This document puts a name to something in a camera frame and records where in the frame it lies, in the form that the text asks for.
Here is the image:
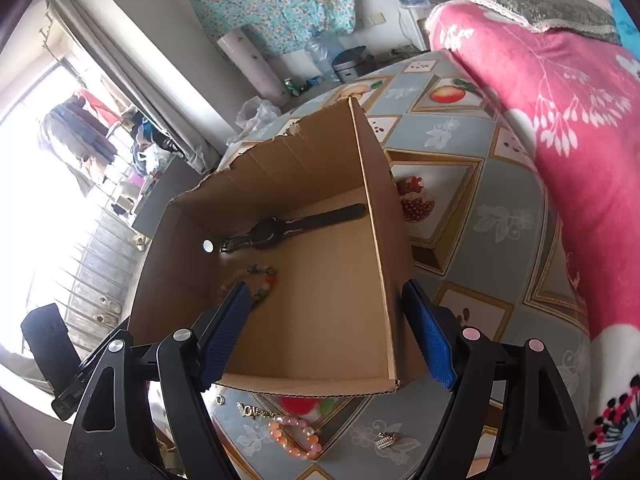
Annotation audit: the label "multicolour bead bracelet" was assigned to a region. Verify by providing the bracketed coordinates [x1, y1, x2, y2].
[217, 264, 278, 306]

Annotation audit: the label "clear empty water jug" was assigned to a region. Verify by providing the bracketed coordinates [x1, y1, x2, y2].
[305, 35, 341, 83]

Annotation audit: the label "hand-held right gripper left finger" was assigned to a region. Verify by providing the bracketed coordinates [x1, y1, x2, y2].
[62, 280, 251, 480]

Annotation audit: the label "brown cardboard box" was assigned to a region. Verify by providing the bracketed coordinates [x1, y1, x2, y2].
[127, 96, 431, 396]

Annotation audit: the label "grey lace-edged cloth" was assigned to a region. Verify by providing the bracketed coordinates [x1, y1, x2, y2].
[467, 0, 623, 46]

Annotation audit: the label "hanging clothes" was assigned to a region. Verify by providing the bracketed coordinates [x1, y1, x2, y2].
[37, 87, 181, 196]

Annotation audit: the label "pink floral blanket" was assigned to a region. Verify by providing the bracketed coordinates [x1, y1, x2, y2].
[424, 0, 640, 480]

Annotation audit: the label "light blue quilt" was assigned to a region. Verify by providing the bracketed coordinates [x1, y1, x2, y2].
[607, 0, 640, 46]

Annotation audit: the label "black wristwatch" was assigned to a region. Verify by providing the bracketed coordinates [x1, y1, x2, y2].
[220, 203, 367, 254]

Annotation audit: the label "orange pink bead bracelet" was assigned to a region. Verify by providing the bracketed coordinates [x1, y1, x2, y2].
[267, 414, 323, 461]

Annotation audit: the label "teal floral fabric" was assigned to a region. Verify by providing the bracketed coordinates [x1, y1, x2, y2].
[180, 0, 368, 58]

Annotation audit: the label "metal window railing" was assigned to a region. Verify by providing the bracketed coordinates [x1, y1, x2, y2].
[25, 180, 151, 351]

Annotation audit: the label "fruit print tablecloth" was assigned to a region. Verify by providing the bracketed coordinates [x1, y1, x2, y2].
[210, 55, 593, 480]

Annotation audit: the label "pale pink roll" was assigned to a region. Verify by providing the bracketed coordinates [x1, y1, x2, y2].
[216, 27, 286, 106]

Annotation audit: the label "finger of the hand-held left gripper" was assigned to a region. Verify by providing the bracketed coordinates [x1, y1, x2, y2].
[50, 331, 132, 421]

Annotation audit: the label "grey cabinet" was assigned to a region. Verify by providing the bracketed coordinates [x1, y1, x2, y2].
[132, 157, 203, 231]

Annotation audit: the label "grey curtain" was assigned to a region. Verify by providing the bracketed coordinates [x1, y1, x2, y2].
[45, 0, 226, 171]

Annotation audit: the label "grey rice cooker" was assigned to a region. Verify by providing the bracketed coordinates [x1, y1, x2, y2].
[332, 46, 373, 83]

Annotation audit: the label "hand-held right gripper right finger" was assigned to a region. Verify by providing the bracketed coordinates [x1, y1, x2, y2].
[400, 279, 586, 480]

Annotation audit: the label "clear plastic bag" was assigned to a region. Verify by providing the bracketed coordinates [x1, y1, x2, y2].
[235, 96, 283, 133]

